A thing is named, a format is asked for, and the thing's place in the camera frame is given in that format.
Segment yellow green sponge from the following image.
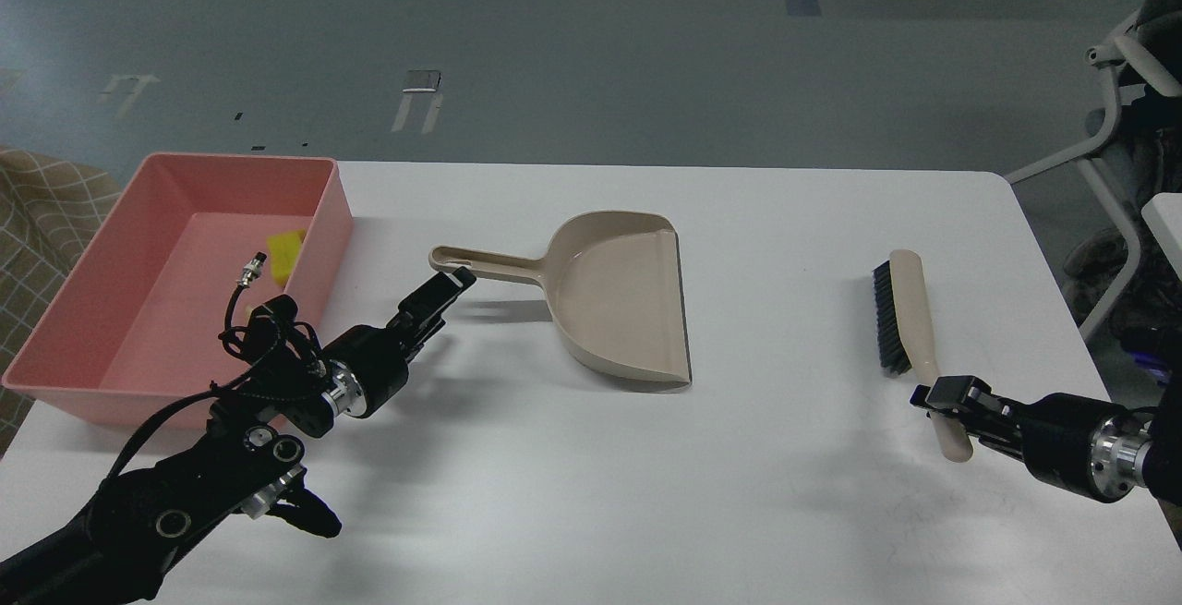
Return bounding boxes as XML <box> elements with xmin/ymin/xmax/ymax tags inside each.
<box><xmin>265</xmin><ymin>229</ymin><xmax>307</xmax><ymax>290</ymax></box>

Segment white office chair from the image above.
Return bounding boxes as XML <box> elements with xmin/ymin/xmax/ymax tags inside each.
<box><xmin>1005</xmin><ymin>0</ymin><xmax>1181</xmax><ymax>341</ymax></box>

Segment pink plastic bin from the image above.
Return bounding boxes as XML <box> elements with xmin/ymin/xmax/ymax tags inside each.
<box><xmin>4</xmin><ymin>152</ymin><xmax>352</xmax><ymax>427</ymax></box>

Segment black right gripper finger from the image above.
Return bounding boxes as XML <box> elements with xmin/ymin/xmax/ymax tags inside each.
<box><xmin>965</xmin><ymin>421</ymin><xmax>1022</xmax><ymax>458</ymax></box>
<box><xmin>911</xmin><ymin>375</ymin><xmax>1030</xmax><ymax>427</ymax></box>

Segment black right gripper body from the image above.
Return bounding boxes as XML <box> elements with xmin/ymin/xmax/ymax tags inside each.
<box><xmin>1017</xmin><ymin>392</ymin><xmax>1152</xmax><ymax>503</ymax></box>

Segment beige checkered cloth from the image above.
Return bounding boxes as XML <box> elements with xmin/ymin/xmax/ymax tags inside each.
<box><xmin>0</xmin><ymin>145</ymin><xmax>126</xmax><ymax>458</ymax></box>

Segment beige hand brush black bristles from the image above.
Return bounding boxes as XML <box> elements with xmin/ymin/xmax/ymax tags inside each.
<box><xmin>871</xmin><ymin>248</ymin><xmax>972</xmax><ymax>466</ymax></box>

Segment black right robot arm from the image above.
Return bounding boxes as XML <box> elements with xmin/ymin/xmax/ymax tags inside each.
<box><xmin>911</xmin><ymin>328</ymin><xmax>1181</xmax><ymax>505</ymax></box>

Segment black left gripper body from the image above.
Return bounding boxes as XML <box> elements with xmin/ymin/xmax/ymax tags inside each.
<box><xmin>325</xmin><ymin>311</ymin><xmax>439</xmax><ymax>418</ymax></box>

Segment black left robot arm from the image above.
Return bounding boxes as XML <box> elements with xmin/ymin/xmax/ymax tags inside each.
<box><xmin>4</xmin><ymin>267</ymin><xmax>476</xmax><ymax>604</ymax></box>

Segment beige plastic dustpan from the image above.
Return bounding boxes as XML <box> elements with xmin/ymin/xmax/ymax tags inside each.
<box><xmin>428</xmin><ymin>210</ymin><xmax>693</xmax><ymax>389</ymax></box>

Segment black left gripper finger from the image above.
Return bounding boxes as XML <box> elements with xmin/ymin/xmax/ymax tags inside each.
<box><xmin>397</xmin><ymin>268</ymin><xmax>476</xmax><ymax>321</ymax></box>
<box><xmin>418</xmin><ymin>295</ymin><xmax>457</xmax><ymax>340</ymax></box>

